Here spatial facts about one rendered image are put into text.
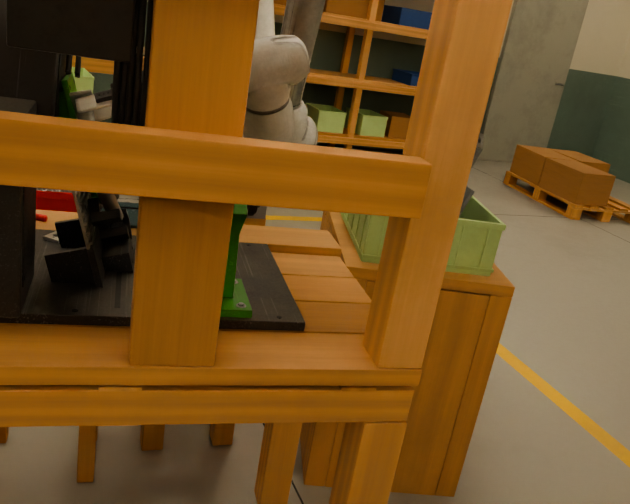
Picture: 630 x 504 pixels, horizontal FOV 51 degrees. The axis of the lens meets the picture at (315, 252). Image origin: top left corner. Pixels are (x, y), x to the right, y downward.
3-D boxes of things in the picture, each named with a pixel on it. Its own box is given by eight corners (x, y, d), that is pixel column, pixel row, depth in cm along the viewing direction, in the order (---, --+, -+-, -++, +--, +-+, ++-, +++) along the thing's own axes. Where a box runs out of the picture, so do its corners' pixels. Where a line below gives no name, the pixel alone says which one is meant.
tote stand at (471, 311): (294, 375, 281) (325, 199, 254) (412, 387, 288) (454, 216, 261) (303, 485, 218) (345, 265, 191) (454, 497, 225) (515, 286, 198)
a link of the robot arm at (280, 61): (236, 68, 121) (244, 121, 132) (316, 48, 124) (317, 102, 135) (220, 34, 127) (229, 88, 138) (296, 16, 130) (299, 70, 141)
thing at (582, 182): (502, 183, 726) (513, 143, 710) (563, 188, 752) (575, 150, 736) (570, 219, 620) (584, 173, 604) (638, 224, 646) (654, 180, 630)
